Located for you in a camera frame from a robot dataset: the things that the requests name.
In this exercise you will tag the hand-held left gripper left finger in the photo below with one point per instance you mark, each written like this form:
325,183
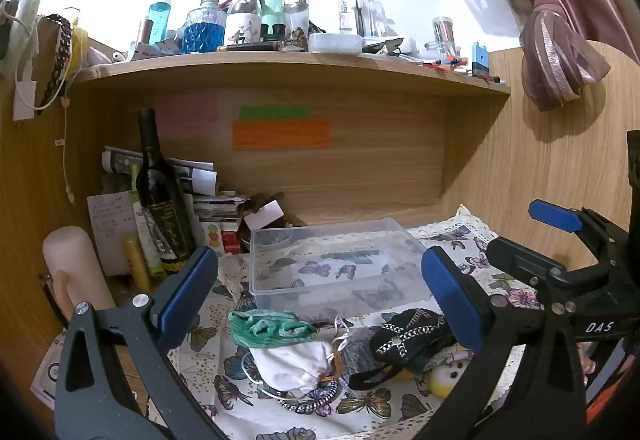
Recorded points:
187,292

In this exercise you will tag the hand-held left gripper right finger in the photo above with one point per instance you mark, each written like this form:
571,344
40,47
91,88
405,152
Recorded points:
450,300

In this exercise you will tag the blue small box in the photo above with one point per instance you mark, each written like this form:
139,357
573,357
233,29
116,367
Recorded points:
480,60

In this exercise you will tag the clear plastic storage box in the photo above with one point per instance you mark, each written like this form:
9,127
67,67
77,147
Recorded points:
340,265

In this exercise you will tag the clear acrylic organizer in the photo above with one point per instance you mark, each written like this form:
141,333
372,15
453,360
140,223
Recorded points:
362,12

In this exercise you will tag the black patterned headband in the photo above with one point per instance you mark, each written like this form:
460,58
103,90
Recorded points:
60,50

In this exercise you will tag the black pen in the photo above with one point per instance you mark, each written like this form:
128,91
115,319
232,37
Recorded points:
250,47

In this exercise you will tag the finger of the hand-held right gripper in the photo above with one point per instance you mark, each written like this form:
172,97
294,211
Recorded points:
555,216
525,257

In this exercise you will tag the white flat box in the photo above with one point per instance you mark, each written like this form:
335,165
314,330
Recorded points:
335,43

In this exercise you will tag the green sticky note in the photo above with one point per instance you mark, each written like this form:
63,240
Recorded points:
274,112

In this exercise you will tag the white hanging cloth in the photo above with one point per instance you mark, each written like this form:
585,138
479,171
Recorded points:
22,20

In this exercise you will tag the white hanging tag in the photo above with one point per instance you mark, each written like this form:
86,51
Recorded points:
23,100

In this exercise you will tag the white face mask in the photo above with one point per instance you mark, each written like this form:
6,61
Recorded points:
292,362

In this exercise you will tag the white card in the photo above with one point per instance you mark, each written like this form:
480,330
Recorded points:
264,215

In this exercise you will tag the blue faceted glass bottle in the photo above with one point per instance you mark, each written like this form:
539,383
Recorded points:
204,32

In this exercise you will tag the red small box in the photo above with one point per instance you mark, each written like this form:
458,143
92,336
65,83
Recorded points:
231,241

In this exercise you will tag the green bottle patterned label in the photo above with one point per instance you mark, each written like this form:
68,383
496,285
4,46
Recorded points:
149,240

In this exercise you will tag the light blue slim bottle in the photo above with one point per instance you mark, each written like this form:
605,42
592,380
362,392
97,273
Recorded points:
159,22

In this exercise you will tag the mint green pump bottle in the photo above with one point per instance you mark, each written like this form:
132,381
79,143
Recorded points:
272,12

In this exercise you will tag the yellow plush toy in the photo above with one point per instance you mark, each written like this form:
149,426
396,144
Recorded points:
447,377

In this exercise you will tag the wooden shelf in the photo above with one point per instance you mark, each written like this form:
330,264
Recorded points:
300,70

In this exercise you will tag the green cloth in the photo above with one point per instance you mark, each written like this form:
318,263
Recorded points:
270,326

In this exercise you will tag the glass jar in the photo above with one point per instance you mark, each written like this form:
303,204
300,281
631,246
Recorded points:
444,31

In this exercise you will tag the white printed paper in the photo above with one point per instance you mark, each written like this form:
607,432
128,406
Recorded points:
47,372

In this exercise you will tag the cream pillar candle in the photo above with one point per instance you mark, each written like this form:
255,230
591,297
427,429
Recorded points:
75,260

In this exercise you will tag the clear glass bottle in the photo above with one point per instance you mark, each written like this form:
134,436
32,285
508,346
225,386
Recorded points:
296,15

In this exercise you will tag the orange sticky note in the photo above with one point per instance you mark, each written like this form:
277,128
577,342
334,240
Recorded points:
282,135

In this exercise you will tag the dark wine bottle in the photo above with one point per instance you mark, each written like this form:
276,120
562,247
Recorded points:
159,200

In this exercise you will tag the black studded cloth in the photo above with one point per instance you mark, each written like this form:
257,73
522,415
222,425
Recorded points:
405,335

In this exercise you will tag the stack of papers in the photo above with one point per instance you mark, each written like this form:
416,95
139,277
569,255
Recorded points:
195,175

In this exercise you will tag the yellow tube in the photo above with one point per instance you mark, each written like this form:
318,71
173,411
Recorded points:
137,267

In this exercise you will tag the clear corked bottle white label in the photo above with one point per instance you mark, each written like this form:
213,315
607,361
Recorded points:
244,17

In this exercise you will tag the yellow headband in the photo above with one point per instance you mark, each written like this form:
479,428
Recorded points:
79,45

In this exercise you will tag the butterfly print tablecloth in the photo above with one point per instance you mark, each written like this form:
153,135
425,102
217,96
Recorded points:
235,390

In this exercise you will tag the pink curtain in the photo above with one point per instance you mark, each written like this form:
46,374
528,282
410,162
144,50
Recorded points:
550,35

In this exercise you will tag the pink sticky note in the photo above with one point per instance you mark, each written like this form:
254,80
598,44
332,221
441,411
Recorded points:
187,114

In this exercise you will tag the white handwritten note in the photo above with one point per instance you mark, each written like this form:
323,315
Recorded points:
110,230

